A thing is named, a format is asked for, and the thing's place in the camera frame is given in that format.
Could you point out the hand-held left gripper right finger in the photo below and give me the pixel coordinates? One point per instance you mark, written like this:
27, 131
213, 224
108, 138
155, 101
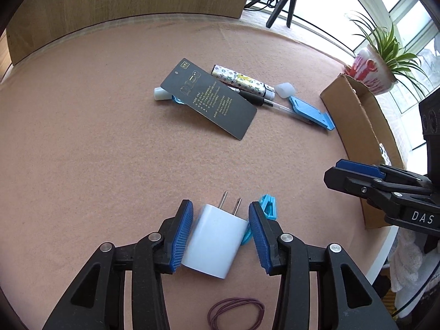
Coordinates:
259, 237

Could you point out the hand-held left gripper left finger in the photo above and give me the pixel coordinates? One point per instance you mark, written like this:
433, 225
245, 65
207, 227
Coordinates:
182, 233

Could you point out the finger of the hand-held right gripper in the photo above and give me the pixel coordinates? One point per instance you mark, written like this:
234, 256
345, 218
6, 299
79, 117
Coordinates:
350, 182
357, 167

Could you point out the cardboard box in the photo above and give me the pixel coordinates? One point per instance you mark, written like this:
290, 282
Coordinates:
354, 137

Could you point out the white plug charger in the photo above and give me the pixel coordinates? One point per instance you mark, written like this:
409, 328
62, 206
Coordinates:
215, 244

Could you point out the blue phone stand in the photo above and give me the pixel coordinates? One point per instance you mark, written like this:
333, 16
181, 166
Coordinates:
309, 110

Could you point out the clear pen with black grip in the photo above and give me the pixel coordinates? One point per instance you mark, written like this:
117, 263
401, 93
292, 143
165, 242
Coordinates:
254, 99

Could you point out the person's right hand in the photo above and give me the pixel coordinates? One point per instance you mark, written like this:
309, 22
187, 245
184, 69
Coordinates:
409, 257

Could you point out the light blue plastic clip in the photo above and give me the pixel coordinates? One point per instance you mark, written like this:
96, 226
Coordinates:
270, 208

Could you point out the red and white plant pot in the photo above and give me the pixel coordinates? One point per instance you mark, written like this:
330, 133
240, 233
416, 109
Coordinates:
371, 70

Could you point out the translucent white cap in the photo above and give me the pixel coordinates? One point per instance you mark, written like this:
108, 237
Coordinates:
285, 90

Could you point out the pink felt table mat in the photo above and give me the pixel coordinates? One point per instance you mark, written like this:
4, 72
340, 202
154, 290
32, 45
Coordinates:
103, 144

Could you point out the green spider plant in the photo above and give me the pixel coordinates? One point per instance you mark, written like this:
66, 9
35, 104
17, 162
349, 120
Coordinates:
388, 41

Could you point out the black card package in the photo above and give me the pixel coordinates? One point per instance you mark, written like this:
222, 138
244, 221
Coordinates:
209, 99

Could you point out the white cylinder under card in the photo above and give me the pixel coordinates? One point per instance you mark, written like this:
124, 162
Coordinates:
161, 94

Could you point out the patterned white lighter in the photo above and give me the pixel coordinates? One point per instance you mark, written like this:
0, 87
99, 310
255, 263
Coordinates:
240, 79

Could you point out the black tripod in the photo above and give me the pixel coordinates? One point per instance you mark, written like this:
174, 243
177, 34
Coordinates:
278, 7

